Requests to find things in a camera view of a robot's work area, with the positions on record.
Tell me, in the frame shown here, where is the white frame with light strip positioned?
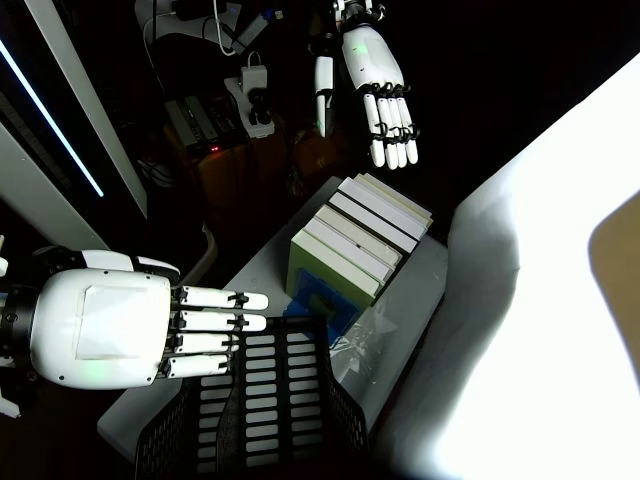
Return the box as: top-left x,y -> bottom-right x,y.
0,0 -> 150,251

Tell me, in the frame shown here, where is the green book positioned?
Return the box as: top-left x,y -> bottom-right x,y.
286,227 -> 384,309

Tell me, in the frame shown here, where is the black mesh file rack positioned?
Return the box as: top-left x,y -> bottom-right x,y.
133,315 -> 371,480

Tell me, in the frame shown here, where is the grey network switch box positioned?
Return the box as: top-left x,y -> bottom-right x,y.
163,93 -> 246,154

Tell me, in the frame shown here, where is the cream book beige spine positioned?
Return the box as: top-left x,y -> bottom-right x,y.
349,173 -> 433,226

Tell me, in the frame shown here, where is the white power strip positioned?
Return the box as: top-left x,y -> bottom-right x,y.
223,74 -> 276,140

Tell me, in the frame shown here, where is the white adapter stick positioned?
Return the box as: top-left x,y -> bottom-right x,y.
230,12 -> 270,56

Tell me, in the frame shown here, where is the black Let It Be book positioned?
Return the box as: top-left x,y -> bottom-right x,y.
327,190 -> 420,255

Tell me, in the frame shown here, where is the clear plastic film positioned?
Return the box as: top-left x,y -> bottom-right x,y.
327,302 -> 401,389

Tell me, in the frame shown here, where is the white charger plug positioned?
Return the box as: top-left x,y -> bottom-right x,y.
240,49 -> 270,90

